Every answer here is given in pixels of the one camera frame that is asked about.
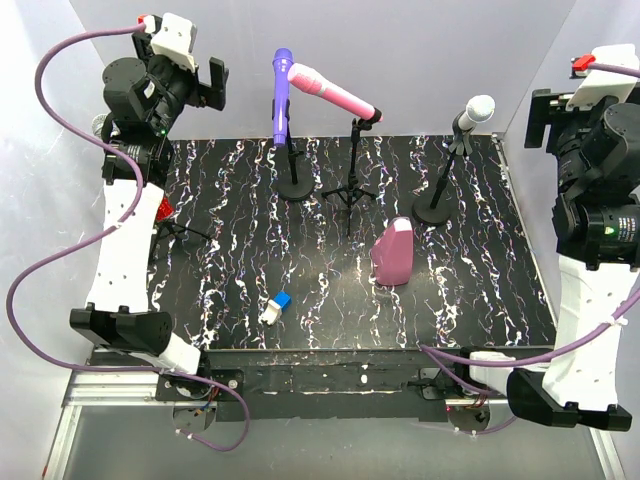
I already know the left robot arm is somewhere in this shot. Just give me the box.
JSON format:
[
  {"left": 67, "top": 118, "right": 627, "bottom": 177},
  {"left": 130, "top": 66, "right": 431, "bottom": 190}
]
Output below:
[{"left": 70, "top": 54, "right": 228, "bottom": 400}]

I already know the black round-base mic stand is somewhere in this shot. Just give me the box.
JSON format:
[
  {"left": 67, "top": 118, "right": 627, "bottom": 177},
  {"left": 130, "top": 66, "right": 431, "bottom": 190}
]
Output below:
[{"left": 412, "top": 127, "right": 473, "bottom": 227}]

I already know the red glitter microphone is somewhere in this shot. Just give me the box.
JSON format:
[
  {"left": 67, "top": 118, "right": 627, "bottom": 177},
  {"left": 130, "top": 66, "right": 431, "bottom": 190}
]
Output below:
[{"left": 91, "top": 113, "right": 120, "bottom": 142}]

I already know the purple mic round-base stand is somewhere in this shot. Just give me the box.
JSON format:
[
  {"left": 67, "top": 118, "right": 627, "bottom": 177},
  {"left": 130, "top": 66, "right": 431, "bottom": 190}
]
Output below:
[{"left": 276, "top": 127, "right": 314, "bottom": 202}]

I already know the purple cable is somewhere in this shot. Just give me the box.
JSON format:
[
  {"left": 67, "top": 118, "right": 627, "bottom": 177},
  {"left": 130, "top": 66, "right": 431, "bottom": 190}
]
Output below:
[
  {"left": 5, "top": 25, "right": 251, "bottom": 454},
  {"left": 418, "top": 59, "right": 640, "bottom": 436}
]

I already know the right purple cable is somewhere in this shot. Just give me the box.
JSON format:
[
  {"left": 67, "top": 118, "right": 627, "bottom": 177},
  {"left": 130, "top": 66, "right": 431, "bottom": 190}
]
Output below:
[{"left": 418, "top": 59, "right": 640, "bottom": 436}]

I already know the white microphone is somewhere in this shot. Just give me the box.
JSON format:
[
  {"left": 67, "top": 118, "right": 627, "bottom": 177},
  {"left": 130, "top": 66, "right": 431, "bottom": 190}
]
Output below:
[{"left": 453, "top": 94, "right": 496, "bottom": 133}]

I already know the blue and white block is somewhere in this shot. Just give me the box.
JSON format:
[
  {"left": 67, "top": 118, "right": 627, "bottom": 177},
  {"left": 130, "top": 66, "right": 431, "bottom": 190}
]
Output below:
[{"left": 259, "top": 291, "right": 291, "bottom": 326}]

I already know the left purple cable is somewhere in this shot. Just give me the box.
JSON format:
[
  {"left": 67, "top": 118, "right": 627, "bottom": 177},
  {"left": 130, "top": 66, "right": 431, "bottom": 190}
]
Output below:
[{"left": 5, "top": 25, "right": 251, "bottom": 454}]

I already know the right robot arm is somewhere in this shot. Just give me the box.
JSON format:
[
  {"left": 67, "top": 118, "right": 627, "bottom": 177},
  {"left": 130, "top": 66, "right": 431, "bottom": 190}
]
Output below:
[{"left": 452, "top": 90, "right": 639, "bottom": 432}]

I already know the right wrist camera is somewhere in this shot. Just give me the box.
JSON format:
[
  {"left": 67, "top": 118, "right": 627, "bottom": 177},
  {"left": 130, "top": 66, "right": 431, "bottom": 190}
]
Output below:
[{"left": 564, "top": 44, "right": 639, "bottom": 112}]

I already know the pink microphone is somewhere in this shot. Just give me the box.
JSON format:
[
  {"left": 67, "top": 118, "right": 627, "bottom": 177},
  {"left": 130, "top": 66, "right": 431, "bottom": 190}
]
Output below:
[{"left": 287, "top": 63, "right": 383, "bottom": 123}]

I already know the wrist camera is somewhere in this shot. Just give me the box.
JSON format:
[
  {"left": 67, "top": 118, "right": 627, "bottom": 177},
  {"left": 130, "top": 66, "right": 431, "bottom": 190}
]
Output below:
[
  {"left": 138, "top": 13, "right": 198, "bottom": 74},
  {"left": 564, "top": 44, "right": 639, "bottom": 112}
]

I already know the purple microphone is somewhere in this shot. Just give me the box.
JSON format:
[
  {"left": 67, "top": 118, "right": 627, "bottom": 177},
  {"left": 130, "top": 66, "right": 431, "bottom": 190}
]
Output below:
[{"left": 272, "top": 48, "right": 294, "bottom": 147}]

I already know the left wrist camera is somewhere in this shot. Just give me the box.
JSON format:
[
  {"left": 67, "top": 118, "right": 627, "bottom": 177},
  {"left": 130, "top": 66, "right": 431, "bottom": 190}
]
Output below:
[{"left": 138, "top": 13, "right": 198, "bottom": 74}]

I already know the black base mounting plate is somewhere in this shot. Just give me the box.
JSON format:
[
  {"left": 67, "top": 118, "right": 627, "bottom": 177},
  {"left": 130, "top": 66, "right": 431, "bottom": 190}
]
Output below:
[{"left": 155, "top": 348, "right": 514, "bottom": 424}]

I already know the aluminium frame rail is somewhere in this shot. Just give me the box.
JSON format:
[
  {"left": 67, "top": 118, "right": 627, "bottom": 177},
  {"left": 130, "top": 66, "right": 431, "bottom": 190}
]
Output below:
[{"left": 45, "top": 372, "right": 625, "bottom": 479}]

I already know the black tripod mic stand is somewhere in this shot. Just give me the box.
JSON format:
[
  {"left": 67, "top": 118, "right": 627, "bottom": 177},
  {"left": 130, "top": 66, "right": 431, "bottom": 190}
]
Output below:
[{"left": 320, "top": 108, "right": 382, "bottom": 235}]

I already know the pink wedge-shaped case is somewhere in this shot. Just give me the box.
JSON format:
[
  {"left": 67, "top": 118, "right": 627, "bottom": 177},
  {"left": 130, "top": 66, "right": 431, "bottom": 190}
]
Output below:
[{"left": 371, "top": 217, "right": 414, "bottom": 287}]

